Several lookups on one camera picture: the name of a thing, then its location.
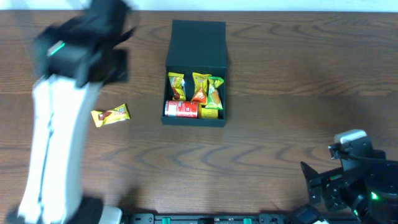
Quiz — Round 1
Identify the red soda can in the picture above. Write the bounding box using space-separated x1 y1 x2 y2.
164 100 198 118

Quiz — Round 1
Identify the yellow chocolate wafer packet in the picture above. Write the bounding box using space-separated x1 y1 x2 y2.
91 104 131 128

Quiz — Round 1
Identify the black gift box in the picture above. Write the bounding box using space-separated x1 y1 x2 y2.
161 20 228 127

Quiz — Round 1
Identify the yellow orange snack packet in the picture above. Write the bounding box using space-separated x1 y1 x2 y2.
192 72 211 105

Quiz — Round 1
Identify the small yellow candy packet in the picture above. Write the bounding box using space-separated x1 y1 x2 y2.
198 106 218 119

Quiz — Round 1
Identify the green orange snack packet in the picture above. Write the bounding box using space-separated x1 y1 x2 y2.
206 76 224 110

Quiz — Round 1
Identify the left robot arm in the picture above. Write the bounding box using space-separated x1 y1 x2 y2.
6 1 132 223

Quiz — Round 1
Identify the black mounting rail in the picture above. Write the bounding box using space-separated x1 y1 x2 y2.
121 212 352 224

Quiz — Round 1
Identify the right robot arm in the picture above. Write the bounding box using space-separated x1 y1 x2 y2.
285 136 397 223

